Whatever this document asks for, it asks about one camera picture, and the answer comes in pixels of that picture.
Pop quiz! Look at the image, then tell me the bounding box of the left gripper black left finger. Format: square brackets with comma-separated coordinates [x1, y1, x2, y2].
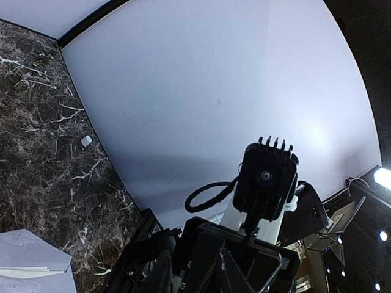
[137, 250, 173, 293]

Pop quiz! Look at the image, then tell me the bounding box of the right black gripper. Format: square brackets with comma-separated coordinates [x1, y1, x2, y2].
[172, 217, 301, 292]

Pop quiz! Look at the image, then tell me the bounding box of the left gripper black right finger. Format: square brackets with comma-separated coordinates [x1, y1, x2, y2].
[215, 247, 255, 293]

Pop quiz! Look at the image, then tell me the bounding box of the grey envelope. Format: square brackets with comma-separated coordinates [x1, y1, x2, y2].
[1, 229, 76, 292]

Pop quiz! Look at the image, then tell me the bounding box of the white glue stick cap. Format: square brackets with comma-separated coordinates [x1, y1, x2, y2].
[81, 136, 92, 147]

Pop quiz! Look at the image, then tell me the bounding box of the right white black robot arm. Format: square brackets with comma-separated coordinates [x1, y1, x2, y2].
[172, 181, 327, 292]

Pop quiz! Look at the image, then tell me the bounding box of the black front rail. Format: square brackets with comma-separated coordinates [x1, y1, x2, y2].
[98, 208, 164, 293]

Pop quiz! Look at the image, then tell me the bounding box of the right black frame post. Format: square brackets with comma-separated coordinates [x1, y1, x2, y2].
[57, 0, 130, 49]

